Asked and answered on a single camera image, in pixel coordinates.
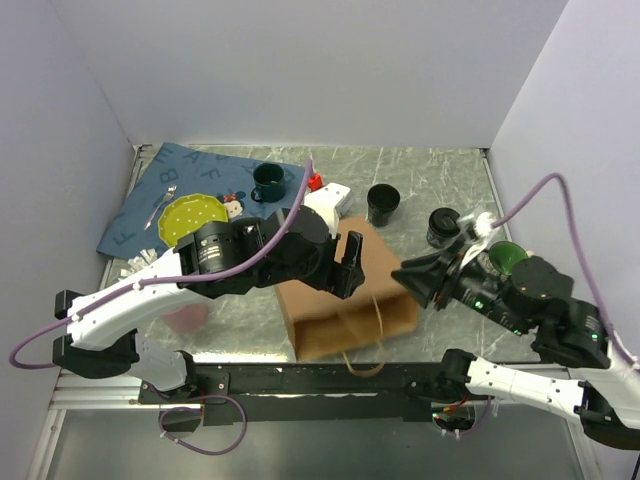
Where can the green dotted plate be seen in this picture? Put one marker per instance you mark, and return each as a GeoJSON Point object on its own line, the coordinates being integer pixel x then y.
{"type": "Point", "coordinates": [187, 214]}

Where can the brown paper bag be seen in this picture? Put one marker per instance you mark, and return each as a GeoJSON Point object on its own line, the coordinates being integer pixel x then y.
{"type": "Point", "coordinates": [319, 324]}

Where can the blue alphabet placemat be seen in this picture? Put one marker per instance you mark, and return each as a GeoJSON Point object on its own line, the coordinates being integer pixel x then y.
{"type": "Point", "coordinates": [192, 171]}

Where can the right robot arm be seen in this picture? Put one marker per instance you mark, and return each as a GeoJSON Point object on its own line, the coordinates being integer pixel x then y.
{"type": "Point", "coordinates": [526, 294]}

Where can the pink straw cup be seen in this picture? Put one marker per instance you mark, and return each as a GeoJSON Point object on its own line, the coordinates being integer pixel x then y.
{"type": "Point", "coordinates": [187, 319]}

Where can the dark green mug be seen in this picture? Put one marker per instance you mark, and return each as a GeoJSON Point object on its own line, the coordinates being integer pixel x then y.
{"type": "Point", "coordinates": [269, 183]}

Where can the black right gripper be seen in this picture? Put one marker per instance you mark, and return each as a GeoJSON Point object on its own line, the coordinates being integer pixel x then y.
{"type": "Point", "coordinates": [418, 274]}

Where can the black takeout coffee cup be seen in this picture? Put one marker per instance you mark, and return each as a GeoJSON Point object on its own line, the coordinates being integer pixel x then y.
{"type": "Point", "coordinates": [442, 227]}

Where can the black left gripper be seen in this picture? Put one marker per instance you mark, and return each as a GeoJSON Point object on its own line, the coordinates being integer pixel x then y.
{"type": "Point", "coordinates": [340, 279]}

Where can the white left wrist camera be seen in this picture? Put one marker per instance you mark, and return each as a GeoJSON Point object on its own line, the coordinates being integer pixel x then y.
{"type": "Point", "coordinates": [331, 202]}

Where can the aluminium frame rail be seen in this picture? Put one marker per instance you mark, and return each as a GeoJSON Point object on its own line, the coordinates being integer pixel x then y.
{"type": "Point", "coordinates": [74, 393]}

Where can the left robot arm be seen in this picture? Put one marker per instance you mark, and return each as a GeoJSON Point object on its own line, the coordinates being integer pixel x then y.
{"type": "Point", "coordinates": [104, 337]}

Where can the black cup stack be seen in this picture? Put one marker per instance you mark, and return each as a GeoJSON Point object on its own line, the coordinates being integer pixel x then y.
{"type": "Point", "coordinates": [382, 201]}

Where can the silver fork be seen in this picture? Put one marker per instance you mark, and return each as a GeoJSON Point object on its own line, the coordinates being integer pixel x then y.
{"type": "Point", "coordinates": [169, 194]}

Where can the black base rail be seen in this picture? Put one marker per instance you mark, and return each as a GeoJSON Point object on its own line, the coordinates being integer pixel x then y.
{"type": "Point", "coordinates": [315, 391]}

